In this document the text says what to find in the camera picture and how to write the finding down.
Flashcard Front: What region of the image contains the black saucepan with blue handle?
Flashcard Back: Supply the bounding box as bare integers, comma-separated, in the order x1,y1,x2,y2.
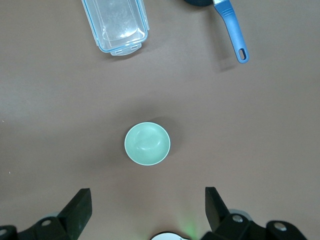
183,0,250,64

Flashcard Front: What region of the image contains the brown table cover sheet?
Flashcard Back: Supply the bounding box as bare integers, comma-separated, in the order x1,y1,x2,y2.
0,0,320,240

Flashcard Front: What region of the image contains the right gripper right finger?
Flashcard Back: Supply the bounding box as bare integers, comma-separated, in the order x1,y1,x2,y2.
201,186,270,240

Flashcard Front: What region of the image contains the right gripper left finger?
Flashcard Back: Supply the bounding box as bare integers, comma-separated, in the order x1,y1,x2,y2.
17,188,93,240

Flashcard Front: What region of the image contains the green bowl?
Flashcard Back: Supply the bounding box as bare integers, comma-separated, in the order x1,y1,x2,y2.
124,121,172,167

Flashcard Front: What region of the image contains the clear plastic food container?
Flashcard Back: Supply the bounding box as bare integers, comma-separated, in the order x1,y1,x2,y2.
81,0,151,56

